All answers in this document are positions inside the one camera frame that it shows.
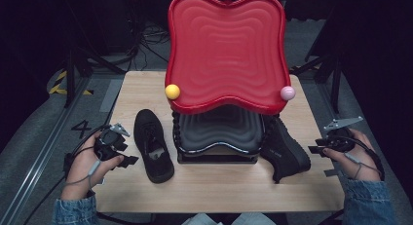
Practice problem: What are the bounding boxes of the grey floor tape strip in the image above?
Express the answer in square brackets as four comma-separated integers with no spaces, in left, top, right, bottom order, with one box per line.
[98,78,125,114]

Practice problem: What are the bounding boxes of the bundle of black floor cables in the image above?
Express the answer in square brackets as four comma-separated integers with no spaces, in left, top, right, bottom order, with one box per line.
[128,19,170,72]

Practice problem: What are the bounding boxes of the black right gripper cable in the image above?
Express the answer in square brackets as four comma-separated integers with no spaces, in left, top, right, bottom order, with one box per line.
[335,134,386,182]

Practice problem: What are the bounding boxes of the person's legs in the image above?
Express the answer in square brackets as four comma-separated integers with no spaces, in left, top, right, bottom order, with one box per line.
[180,212,278,225]

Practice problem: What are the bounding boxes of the person's left hand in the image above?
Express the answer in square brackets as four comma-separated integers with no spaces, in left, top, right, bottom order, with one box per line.
[60,131,126,200]

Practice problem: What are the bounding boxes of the grey left gripper cable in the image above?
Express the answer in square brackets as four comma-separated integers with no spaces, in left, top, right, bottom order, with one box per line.
[65,159,102,189]

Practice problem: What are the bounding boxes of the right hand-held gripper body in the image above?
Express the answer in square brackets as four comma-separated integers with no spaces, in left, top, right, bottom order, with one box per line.
[316,116,364,153]

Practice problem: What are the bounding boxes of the red and black shoe rack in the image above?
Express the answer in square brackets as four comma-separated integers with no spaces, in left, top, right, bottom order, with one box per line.
[164,0,297,165]

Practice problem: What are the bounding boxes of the person's right hand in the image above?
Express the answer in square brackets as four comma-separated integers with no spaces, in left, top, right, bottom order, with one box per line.
[322,128,382,182]

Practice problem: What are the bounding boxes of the yellow black hazard tape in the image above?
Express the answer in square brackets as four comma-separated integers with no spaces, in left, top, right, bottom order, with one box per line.
[48,70,94,96]

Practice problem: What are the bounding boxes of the black tripod stand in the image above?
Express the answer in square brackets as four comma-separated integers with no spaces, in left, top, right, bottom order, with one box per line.
[62,44,127,109]
[289,39,346,115]

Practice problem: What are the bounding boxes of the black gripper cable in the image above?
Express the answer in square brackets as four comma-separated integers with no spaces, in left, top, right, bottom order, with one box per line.
[22,123,113,225]
[335,134,386,182]

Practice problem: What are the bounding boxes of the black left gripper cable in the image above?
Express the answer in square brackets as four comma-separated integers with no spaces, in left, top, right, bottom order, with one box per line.
[22,123,113,225]

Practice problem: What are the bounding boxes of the black lace-up shoe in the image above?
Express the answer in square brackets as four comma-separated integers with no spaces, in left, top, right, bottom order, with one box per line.
[132,108,175,184]
[259,116,312,184]

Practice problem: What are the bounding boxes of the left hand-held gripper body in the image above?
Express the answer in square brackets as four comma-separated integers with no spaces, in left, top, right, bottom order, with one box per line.
[94,122,131,162]

